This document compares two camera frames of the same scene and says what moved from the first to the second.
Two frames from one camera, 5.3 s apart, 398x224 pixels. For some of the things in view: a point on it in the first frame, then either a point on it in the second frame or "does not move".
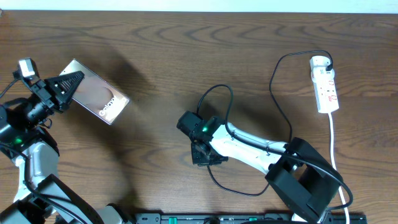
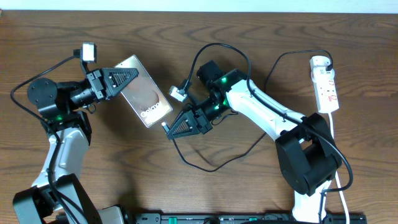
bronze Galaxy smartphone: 97,95 to 143,94
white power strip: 324,84 does not move
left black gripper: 51,93 to 96,84
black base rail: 240,218 does not move
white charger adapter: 319,61 does not move
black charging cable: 280,112 to 330,67
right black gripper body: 201,160 to 209,112
